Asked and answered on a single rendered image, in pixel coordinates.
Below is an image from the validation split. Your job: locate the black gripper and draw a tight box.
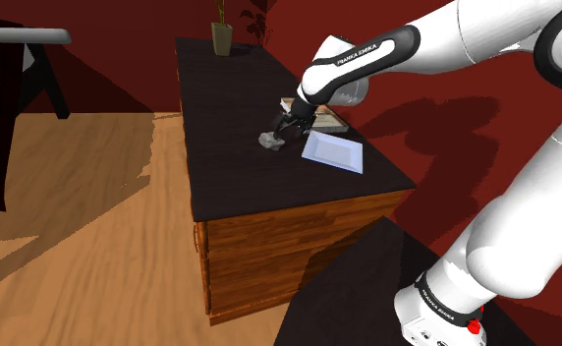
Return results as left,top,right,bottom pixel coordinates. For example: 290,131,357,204
272,96,317,143

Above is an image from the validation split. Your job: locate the grey crumpled lump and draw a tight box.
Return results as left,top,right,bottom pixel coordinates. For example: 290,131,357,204
257,132,286,152

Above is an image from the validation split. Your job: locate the wooden dresser with dark top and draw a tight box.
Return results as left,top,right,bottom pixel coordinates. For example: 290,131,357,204
174,36,418,327

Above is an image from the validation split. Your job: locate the white square plate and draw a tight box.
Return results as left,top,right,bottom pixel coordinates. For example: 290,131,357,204
301,129,365,175

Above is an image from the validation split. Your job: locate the plant in olive vase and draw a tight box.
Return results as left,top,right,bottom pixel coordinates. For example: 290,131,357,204
210,0,234,57

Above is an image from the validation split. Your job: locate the dark robot stand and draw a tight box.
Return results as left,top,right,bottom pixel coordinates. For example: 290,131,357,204
273,215,536,346

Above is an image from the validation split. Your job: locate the grey table with black legs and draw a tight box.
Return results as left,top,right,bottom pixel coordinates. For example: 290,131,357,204
0,27,73,121

